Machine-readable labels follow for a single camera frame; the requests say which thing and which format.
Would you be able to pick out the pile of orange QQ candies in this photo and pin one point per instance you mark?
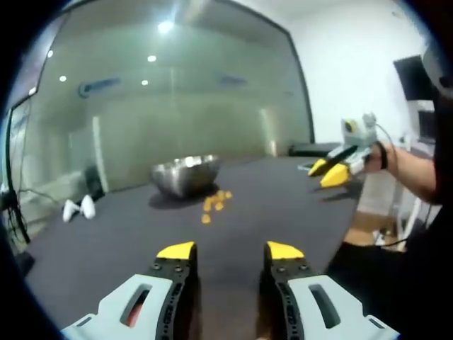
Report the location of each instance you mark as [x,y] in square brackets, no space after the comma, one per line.
[214,203]

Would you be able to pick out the stainless steel bowl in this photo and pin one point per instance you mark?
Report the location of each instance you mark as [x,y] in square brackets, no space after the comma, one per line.
[184,175]

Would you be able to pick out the person's right hand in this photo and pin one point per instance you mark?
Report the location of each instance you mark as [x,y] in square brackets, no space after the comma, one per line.
[375,157]

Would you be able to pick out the black flat case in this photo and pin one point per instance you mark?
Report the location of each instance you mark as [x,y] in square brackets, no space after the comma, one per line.
[311,148]

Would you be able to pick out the cardboard box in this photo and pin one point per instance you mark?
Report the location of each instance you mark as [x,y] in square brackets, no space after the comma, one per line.
[371,226]

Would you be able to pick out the dark grey table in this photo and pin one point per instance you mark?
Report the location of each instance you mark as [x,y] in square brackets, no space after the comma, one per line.
[141,226]

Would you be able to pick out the person's black clothing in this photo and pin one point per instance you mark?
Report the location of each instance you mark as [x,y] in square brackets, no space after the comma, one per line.
[424,265]

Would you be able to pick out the black tripod stand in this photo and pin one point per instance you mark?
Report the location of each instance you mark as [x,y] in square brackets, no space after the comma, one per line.
[14,198]

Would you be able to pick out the black wall monitor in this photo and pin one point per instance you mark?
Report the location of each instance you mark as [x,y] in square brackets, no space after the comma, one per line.
[412,76]

